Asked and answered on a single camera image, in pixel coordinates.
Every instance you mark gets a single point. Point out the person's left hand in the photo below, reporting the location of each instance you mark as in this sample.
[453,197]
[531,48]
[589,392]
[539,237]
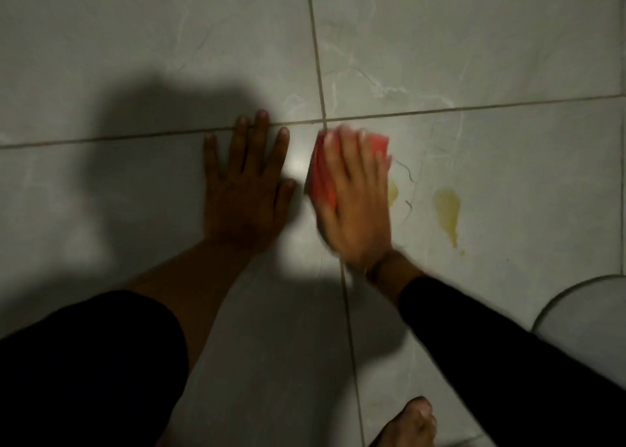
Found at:
[239,202]

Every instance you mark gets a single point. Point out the person's right hand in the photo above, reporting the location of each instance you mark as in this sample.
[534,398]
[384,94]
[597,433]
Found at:
[359,211]

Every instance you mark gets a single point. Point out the person's left little finger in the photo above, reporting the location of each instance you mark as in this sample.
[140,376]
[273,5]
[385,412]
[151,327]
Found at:
[212,155]

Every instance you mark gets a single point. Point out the person's right little finger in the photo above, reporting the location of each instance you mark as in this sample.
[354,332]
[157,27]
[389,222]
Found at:
[384,167]

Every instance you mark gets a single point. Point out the person's left thumb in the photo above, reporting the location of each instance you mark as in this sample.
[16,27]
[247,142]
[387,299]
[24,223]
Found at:
[285,199]

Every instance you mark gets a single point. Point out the person's left middle finger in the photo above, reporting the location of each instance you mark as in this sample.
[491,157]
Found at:
[259,138]

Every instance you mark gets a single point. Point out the person's right thumb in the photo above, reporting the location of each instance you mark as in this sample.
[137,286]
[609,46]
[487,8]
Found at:
[323,221]

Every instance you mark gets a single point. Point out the person's right middle finger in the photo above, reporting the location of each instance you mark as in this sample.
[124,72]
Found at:
[351,149]

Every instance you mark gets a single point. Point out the red cleaning sponge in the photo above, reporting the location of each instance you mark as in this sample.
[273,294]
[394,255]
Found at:
[320,175]

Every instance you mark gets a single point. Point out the person's right forearm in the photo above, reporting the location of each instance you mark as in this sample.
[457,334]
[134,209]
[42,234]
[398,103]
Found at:
[489,363]

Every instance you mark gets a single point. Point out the person's left forearm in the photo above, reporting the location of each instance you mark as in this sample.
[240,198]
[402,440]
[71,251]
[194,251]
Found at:
[161,309]

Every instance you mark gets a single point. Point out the small yellow liquid stain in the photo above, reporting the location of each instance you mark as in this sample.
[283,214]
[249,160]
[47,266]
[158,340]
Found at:
[393,191]

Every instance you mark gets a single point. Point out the large yellow liquid stain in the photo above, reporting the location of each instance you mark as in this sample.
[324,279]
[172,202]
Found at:
[447,209]

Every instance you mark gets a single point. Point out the person's bare foot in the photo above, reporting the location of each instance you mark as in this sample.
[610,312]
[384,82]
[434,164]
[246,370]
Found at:
[408,424]

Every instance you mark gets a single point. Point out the white round fixture base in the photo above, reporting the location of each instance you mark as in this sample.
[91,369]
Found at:
[587,324]

